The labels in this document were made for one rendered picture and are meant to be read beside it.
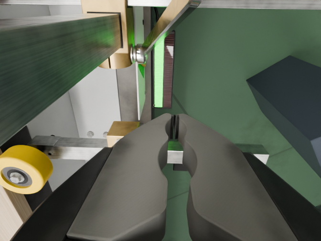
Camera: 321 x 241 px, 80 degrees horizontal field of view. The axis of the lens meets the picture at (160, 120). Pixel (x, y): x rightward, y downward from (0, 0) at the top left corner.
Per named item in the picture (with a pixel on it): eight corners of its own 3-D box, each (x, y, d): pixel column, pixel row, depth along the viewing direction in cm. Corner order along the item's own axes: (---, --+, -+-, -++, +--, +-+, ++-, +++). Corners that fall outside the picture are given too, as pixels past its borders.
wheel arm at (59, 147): (261, 140, 37) (271, 155, 33) (256, 154, 39) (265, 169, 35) (38, 132, 38) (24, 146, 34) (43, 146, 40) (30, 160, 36)
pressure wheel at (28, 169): (43, 113, 37) (-3, 151, 27) (80, 136, 40) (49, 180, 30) (26, 137, 40) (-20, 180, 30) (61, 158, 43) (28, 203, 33)
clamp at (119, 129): (143, 121, 36) (139, 136, 32) (144, 173, 43) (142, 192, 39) (110, 120, 36) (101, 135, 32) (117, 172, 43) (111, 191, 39)
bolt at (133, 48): (153, 59, 39) (145, 42, 25) (153, 71, 39) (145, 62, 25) (144, 58, 39) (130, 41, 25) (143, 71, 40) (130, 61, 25)
